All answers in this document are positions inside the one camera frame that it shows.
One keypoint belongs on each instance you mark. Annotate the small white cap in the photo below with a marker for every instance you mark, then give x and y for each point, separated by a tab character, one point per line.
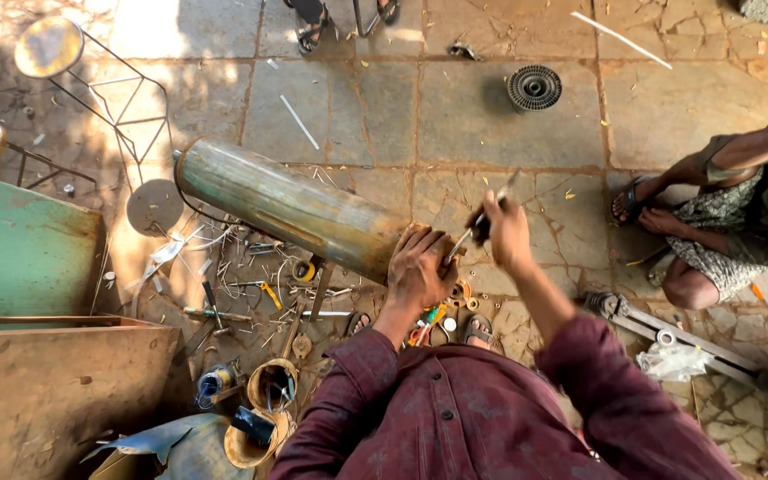
449	325

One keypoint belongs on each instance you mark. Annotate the clear plastic bag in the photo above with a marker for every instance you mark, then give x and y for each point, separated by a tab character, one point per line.
674	361

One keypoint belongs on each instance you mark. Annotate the green metal sheet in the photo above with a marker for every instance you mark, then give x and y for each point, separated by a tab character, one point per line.
21	246

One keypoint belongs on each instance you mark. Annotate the person's right fingers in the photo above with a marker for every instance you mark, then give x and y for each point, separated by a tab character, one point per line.
487	220

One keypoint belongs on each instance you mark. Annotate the small orange piece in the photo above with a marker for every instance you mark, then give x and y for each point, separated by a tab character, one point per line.
757	291

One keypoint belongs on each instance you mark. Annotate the person's left sandal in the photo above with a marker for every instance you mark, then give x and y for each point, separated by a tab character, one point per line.
358	325

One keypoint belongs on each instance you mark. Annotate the yellow tape roll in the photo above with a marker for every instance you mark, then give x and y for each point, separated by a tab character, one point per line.
303	271

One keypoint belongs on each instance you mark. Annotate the small rusty round can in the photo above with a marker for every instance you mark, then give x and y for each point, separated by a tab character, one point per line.
273	383

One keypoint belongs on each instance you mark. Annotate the person's left hand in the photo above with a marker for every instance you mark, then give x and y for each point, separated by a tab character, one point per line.
417	273

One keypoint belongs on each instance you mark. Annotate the small grey metal scrap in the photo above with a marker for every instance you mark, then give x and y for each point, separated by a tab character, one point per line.
464	50

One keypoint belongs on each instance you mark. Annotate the person's sandal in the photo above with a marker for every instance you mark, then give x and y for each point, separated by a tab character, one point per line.
481	332
358	325

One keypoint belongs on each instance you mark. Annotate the person's right hand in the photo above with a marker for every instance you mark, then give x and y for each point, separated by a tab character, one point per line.
510	233

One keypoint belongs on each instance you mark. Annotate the long white stick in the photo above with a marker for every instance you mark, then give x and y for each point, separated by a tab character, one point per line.
621	40

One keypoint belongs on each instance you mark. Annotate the large rusty metal cylinder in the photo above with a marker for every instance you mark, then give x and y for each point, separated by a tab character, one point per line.
290	203

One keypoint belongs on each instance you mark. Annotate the large rusty round can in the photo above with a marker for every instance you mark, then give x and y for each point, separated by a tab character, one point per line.
250	443

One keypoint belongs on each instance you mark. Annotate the short white stick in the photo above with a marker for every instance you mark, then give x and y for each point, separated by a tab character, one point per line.
299	122

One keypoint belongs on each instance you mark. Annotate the rusty brown metal box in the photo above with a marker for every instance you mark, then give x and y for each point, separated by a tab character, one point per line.
57	393

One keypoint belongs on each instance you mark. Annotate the person's left fingers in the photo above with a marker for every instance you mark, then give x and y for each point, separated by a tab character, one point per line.
421	240

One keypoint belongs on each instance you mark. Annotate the person's maroon shirt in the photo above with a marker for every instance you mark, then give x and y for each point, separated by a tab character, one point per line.
477	413

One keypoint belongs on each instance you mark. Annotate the person's right sandal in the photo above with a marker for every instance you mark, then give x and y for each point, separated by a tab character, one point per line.
481	332

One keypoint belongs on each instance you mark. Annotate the black round fan wheel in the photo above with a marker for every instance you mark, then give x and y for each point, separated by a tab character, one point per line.
534	88

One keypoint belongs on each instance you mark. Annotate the blue crumpled metal sheet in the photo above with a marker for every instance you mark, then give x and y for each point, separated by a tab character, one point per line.
170	443

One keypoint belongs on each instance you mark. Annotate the round metal disc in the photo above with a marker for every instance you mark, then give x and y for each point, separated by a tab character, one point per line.
154	208

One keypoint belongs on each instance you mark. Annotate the long grey metal puller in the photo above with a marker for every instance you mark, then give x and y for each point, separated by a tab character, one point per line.
664	333

